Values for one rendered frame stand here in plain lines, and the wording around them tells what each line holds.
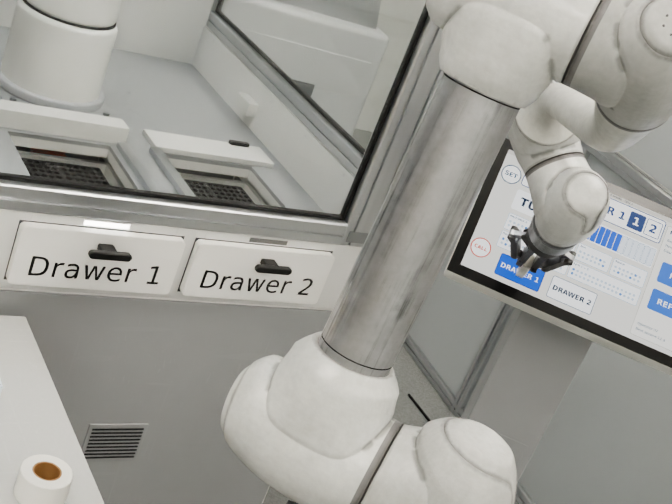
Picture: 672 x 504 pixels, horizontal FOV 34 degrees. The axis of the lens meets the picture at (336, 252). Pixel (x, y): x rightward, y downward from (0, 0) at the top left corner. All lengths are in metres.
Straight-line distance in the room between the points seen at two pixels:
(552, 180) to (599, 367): 1.49
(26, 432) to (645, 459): 1.88
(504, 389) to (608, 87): 1.19
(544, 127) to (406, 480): 0.66
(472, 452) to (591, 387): 1.89
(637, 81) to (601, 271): 1.00
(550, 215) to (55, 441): 0.83
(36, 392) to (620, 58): 0.99
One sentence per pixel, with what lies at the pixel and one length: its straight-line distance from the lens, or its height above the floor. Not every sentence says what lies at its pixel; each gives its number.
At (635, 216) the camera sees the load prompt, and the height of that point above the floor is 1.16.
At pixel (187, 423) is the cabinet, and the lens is 2.20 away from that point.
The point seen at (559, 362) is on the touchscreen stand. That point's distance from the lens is 2.32.
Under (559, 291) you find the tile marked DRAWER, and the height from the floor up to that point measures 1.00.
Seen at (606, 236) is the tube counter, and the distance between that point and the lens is 2.23.
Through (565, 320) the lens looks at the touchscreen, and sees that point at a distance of 2.16.
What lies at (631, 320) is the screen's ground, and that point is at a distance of 2.20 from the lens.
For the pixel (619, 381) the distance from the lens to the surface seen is 3.15.
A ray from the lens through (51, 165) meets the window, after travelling 1.80.
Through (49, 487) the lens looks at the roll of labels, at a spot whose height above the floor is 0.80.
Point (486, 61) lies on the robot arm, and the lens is 1.26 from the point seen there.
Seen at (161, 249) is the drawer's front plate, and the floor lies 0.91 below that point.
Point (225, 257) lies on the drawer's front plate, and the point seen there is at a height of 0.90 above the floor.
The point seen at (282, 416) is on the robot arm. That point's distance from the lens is 1.38.
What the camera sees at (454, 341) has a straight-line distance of 3.75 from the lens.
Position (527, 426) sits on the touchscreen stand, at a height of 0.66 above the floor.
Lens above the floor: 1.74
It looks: 23 degrees down
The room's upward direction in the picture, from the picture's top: 22 degrees clockwise
